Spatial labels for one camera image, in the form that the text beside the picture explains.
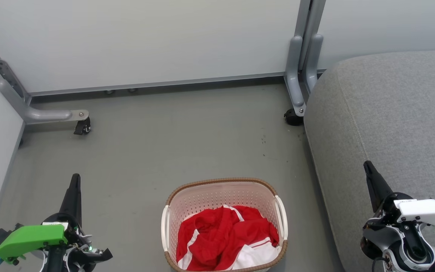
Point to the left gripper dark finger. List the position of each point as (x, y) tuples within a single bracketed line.
[(73, 200)]

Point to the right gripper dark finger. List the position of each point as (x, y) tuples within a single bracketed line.
[(377, 187)]

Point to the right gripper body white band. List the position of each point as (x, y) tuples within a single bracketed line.
[(425, 211)]

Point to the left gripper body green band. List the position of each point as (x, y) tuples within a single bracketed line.
[(28, 238)]

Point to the red and white garment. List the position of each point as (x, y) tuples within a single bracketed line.
[(221, 238)]

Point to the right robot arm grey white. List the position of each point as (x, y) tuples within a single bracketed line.
[(406, 245)]

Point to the grey fabric sofa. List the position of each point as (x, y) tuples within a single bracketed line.
[(391, 113)]

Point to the black caster wheel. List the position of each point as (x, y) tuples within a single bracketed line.
[(293, 118), (83, 127)]

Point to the grey double partition leg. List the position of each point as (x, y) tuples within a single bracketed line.
[(302, 68)]

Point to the pink perforated laundry basket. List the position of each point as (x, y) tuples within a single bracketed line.
[(221, 196)]

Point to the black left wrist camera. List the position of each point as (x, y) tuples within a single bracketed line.
[(96, 255)]

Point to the grey partition leg with post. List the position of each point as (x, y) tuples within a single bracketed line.
[(40, 113)]

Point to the grey partition bottom rail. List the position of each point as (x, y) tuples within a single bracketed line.
[(157, 85)]

